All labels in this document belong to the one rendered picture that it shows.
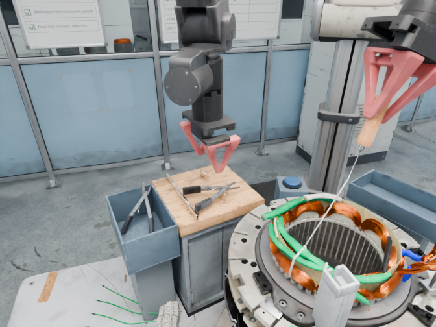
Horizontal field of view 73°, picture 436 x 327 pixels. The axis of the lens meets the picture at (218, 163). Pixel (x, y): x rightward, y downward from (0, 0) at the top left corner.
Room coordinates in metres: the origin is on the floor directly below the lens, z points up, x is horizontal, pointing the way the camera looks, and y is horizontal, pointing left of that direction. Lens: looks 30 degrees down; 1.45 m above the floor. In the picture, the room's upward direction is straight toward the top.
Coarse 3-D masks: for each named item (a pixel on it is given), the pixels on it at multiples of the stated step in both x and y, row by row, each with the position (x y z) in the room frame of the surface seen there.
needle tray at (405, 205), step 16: (368, 176) 0.64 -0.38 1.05; (384, 176) 0.63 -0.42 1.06; (352, 192) 0.58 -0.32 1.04; (368, 192) 0.55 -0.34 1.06; (384, 192) 0.61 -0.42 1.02; (400, 192) 0.59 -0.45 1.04; (416, 192) 0.57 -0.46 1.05; (368, 208) 0.55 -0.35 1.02; (384, 208) 0.52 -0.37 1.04; (400, 208) 0.50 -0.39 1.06; (416, 208) 0.54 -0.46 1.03; (432, 208) 0.53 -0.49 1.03; (400, 224) 0.49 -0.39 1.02; (416, 224) 0.47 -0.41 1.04; (432, 224) 0.45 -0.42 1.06; (416, 240) 0.47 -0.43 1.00; (432, 240) 0.44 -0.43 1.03
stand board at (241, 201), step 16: (176, 176) 0.62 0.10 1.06; (192, 176) 0.62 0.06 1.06; (208, 176) 0.62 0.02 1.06; (224, 176) 0.62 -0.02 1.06; (160, 192) 0.55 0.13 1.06; (208, 192) 0.55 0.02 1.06; (240, 192) 0.55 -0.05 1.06; (256, 192) 0.55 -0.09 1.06; (176, 208) 0.49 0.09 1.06; (208, 208) 0.49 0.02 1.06; (224, 208) 0.49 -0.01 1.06; (240, 208) 0.50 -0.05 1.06; (192, 224) 0.44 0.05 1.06; (208, 224) 0.46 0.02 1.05
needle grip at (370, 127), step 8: (376, 96) 0.34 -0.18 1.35; (384, 112) 0.33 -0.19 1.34; (368, 120) 0.33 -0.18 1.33; (376, 120) 0.32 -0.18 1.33; (368, 128) 0.32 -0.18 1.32; (376, 128) 0.32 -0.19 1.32; (360, 136) 0.32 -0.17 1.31; (368, 136) 0.32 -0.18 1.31; (360, 144) 0.32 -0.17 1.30; (368, 144) 0.32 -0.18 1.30
